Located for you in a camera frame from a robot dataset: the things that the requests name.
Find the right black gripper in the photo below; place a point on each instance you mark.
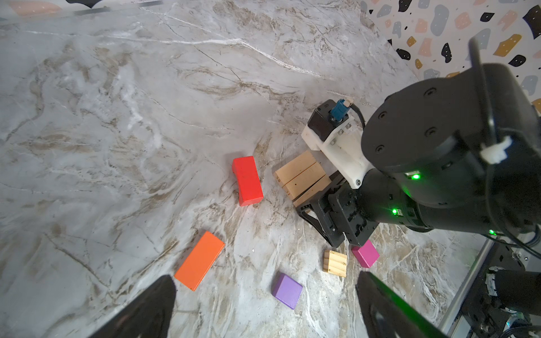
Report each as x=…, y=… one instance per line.
x=336, y=213

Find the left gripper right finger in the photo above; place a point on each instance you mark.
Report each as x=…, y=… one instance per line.
x=385, y=314

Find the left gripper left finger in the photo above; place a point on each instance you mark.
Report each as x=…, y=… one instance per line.
x=148, y=315

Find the natural wood block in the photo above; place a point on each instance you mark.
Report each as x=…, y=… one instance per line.
x=301, y=183
x=294, y=168
x=319, y=186

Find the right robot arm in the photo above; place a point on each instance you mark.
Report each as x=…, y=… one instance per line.
x=458, y=153

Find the orange-red block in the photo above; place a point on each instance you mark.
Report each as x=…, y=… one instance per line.
x=199, y=261

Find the red block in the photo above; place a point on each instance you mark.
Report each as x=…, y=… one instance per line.
x=250, y=190

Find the ridged natural wood cube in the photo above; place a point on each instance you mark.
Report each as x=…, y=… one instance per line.
x=335, y=263

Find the magenta cube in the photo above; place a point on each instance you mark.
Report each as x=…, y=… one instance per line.
x=366, y=255

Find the purple cube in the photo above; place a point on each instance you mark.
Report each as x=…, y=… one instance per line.
x=287, y=290

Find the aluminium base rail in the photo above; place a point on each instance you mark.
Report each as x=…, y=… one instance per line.
x=501, y=292

